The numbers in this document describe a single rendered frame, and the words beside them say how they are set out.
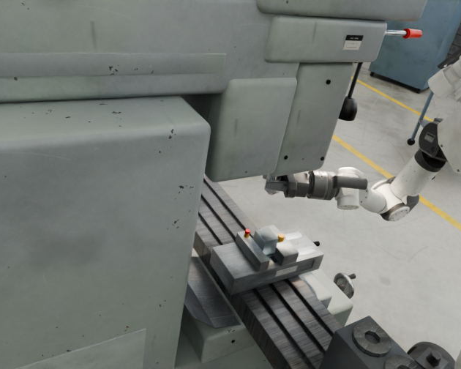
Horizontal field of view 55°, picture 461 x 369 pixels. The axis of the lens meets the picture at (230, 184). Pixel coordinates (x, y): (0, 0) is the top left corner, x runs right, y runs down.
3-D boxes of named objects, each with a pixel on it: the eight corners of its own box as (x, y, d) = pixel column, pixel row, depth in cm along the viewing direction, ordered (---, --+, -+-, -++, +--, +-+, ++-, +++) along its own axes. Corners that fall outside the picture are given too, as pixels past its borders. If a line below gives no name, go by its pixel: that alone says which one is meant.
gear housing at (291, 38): (316, 34, 124) (325, -3, 119) (377, 64, 107) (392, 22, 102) (211, 31, 108) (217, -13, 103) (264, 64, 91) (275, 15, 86)
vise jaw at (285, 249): (271, 233, 151) (274, 224, 149) (296, 261, 141) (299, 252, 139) (257, 236, 149) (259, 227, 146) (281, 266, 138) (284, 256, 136)
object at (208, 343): (272, 257, 183) (279, 234, 176) (325, 319, 158) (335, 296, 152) (159, 287, 158) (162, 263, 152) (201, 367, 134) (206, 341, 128)
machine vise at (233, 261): (293, 241, 161) (301, 217, 155) (319, 269, 150) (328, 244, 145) (208, 263, 144) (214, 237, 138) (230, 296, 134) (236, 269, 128)
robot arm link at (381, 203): (346, 191, 145) (370, 203, 159) (362, 215, 139) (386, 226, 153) (372, 170, 141) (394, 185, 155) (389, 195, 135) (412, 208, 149)
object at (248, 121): (230, 132, 129) (246, 43, 115) (276, 176, 112) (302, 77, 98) (170, 138, 120) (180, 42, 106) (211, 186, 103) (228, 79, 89)
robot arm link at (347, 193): (317, 175, 138) (351, 179, 140) (317, 208, 135) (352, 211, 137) (331, 163, 127) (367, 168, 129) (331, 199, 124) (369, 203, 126)
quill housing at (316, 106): (285, 139, 138) (311, 36, 121) (325, 173, 124) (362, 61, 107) (232, 145, 129) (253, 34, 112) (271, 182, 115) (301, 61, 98)
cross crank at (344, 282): (338, 283, 199) (346, 264, 193) (355, 302, 191) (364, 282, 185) (311, 293, 191) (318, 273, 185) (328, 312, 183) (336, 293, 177)
